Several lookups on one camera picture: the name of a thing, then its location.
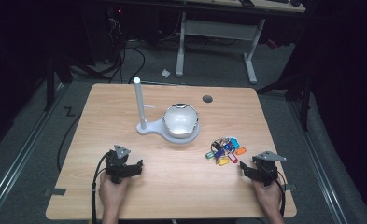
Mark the small red object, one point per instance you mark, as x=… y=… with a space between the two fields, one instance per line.
x=272 y=44

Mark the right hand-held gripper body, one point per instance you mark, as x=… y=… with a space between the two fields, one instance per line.
x=266 y=168

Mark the person's left hand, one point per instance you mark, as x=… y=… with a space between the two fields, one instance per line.
x=112 y=194

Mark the dark computer tower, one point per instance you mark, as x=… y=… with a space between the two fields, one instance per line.
x=109 y=31

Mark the black tape strip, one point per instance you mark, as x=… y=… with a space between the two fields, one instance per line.
x=56 y=192

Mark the crumpled white paper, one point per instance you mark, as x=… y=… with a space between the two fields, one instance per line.
x=165 y=73

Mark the white stand with post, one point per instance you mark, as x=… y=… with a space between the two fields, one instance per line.
x=140 y=102

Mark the dark round table grommet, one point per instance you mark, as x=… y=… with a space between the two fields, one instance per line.
x=207 y=99

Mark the black metal stand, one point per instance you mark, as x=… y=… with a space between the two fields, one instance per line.
x=50 y=84
x=304 y=102

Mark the bunch of colourful key tags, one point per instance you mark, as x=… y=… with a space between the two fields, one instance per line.
x=224 y=152

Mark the silver metal bowl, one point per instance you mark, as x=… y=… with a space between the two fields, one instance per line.
x=181 y=121

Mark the person's right hand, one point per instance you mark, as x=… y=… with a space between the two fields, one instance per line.
x=269 y=197

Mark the white-legged desk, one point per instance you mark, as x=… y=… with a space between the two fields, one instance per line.
x=217 y=29

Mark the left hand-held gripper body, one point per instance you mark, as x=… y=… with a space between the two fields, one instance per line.
x=118 y=161

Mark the metal floor rail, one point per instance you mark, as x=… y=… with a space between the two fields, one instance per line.
x=318 y=165
x=14 y=168

